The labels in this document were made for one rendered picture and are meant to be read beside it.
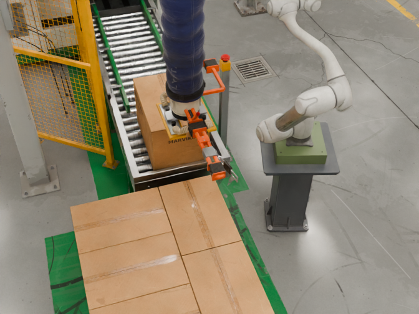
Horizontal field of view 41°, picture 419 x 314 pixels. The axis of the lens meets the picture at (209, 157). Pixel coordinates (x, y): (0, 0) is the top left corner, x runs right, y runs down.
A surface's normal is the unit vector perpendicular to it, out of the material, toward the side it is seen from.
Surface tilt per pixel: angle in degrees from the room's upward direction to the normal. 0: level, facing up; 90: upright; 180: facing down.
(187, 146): 90
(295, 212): 90
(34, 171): 90
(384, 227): 0
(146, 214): 0
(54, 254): 0
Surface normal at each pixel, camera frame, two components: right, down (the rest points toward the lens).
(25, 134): 0.30, 0.67
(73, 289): 0.01, -0.71
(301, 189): 0.02, 0.70
